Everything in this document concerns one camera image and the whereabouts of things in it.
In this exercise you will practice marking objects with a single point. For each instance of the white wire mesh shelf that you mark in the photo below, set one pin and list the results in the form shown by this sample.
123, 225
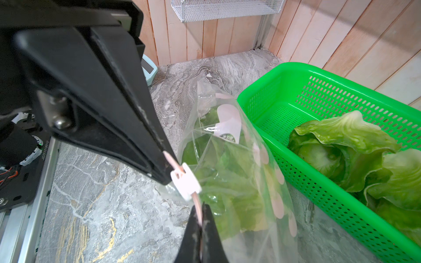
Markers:
202, 10

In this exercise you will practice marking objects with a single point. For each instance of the green plastic basket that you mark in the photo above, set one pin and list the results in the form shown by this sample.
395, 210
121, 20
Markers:
294, 93

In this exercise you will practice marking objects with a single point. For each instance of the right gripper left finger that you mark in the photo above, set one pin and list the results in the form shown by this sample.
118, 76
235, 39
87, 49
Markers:
189, 251

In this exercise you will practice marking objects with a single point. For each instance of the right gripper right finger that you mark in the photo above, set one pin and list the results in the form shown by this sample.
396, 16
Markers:
211, 247

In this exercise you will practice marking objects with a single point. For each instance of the chinese cabbage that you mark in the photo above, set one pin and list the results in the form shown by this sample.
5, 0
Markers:
344, 149
230, 174
394, 192

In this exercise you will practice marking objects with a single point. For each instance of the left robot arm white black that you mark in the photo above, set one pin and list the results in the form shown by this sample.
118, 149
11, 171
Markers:
24, 145

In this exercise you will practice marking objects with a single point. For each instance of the teal calculator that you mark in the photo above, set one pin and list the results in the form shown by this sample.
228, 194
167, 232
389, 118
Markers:
149, 68

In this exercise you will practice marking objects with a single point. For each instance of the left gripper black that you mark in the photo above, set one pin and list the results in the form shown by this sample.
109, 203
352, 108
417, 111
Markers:
77, 66

